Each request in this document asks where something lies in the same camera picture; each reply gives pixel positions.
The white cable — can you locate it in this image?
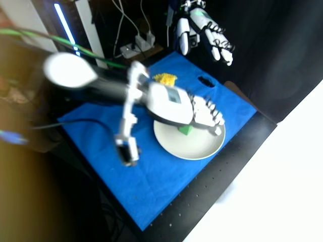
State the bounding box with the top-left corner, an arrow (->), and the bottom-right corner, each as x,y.
113,0 -> 132,56
139,0 -> 152,35

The white post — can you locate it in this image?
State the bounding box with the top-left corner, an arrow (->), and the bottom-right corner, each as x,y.
75,0 -> 108,68

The cream round plate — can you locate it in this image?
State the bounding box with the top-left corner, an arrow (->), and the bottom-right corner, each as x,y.
153,118 -> 226,161

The black curtain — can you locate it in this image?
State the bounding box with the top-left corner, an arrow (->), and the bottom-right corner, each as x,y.
201,0 -> 323,124

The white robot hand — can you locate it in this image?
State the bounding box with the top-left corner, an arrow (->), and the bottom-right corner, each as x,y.
144,82 -> 226,137
176,7 -> 236,67

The green block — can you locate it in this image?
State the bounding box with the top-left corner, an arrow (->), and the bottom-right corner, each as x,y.
178,125 -> 193,136

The white power strip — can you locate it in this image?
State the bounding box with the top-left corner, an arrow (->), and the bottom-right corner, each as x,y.
120,42 -> 142,59

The grey blue cable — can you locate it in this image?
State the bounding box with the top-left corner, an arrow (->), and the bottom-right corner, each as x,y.
165,0 -> 176,48

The white plug adapter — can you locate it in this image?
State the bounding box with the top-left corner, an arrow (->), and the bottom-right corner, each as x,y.
135,29 -> 156,51

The blue cloth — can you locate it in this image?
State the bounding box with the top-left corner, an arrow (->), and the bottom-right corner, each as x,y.
57,51 -> 258,231

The bag of yellow beads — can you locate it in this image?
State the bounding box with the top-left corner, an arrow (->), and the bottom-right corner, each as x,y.
153,73 -> 177,86

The green cable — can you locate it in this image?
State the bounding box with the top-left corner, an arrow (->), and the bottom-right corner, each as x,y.
0,28 -> 127,70

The blue white light strip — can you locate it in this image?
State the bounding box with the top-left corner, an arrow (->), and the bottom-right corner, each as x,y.
53,3 -> 81,57

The blue connector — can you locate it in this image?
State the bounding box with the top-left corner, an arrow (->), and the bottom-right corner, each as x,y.
0,130 -> 29,146

